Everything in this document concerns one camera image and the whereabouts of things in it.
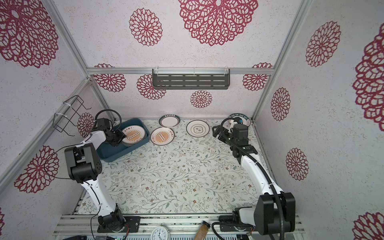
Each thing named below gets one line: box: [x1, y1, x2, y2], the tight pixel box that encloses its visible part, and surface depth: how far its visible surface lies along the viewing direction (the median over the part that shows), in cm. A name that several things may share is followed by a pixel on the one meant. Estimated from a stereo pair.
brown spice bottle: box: [193, 220, 211, 240], surface depth 70 cm
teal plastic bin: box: [99, 118, 150, 163], surface depth 108 cm
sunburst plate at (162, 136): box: [150, 126, 175, 146], surface depth 112 cm
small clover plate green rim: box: [186, 119, 210, 138], surface depth 115 cm
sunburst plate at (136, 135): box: [121, 125, 147, 147], surface depth 108 cm
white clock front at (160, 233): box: [150, 226, 171, 240], surface depth 70 cm
